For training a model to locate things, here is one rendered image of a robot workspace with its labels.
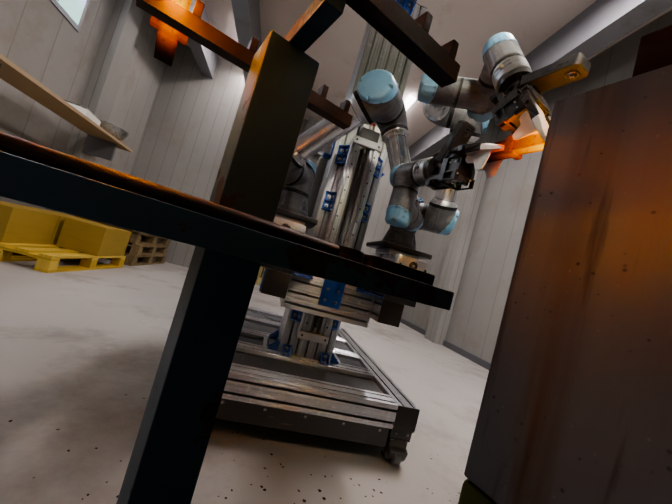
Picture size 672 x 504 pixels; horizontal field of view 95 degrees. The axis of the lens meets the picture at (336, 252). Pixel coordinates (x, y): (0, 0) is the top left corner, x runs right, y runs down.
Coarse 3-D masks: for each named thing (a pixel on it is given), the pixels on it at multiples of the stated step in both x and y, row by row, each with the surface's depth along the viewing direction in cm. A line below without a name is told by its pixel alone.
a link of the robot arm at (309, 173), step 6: (306, 162) 122; (312, 162) 124; (306, 168) 122; (312, 168) 124; (300, 174) 118; (306, 174) 121; (312, 174) 125; (300, 180) 120; (306, 180) 123; (312, 180) 126; (288, 186) 122; (294, 186) 121; (300, 186) 122; (306, 186) 123; (306, 192) 124
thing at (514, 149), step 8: (528, 136) 61; (536, 136) 60; (504, 144) 66; (512, 144) 64; (520, 144) 62; (528, 144) 61; (536, 144) 60; (496, 152) 67; (504, 152) 65; (512, 152) 64; (520, 152) 64; (528, 152) 63; (488, 160) 70; (496, 160) 69
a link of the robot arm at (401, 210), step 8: (392, 192) 92; (400, 192) 89; (408, 192) 89; (416, 192) 90; (392, 200) 90; (400, 200) 89; (408, 200) 89; (392, 208) 90; (400, 208) 88; (408, 208) 89; (416, 208) 95; (392, 216) 89; (400, 216) 88; (408, 216) 89; (416, 216) 96; (392, 224) 93; (400, 224) 90; (408, 224) 91
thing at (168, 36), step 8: (176, 0) 37; (184, 0) 37; (152, 16) 41; (152, 24) 42; (160, 24) 42; (160, 32) 43; (168, 32) 43; (176, 32) 43; (160, 40) 44; (168, 40) 44; (176, 40) 44; (184, 40) 44; (160, 48) 46; (168, 48) 46; (160, 56) 49; (168, 56) 48; (168, 64) 50
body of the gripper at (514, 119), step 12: (516, 72) 66; (528, 72) 66; (504, 84) 68; (516, 84) 67; (492, 96) 71; (504, 96) 69; (516, 96) 64; (540, 96) 64; (504, 108) 66; (516, 108) 64; (540, 108) 62; (504, 120) 65; (516, 120) 65
